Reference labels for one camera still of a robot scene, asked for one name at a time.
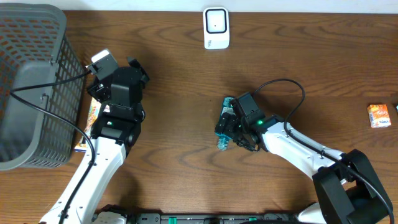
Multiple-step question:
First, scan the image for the yellow snack chip bag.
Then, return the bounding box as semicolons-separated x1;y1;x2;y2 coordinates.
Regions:
74;98;110;152

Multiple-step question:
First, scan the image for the teal mouthwash bottle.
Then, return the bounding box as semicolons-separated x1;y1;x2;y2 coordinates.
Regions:
215;96;236;151

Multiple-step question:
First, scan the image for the small orange snack packet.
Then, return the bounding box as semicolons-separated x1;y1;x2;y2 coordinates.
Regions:
367;105;391;128

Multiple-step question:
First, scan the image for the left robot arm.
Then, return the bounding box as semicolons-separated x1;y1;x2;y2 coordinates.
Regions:
40;55;150;223

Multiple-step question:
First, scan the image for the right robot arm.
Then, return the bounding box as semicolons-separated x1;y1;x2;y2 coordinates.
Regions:
215;93;393;223

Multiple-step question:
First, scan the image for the white barcode scanner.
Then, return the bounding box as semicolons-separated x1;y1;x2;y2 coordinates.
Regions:
203;7;230;50

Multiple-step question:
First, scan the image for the grey plastic mesh basket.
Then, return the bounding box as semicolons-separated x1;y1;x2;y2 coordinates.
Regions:
1;3;84;170

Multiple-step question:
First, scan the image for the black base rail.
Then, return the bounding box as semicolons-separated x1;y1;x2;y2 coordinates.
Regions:
93;212;302;224

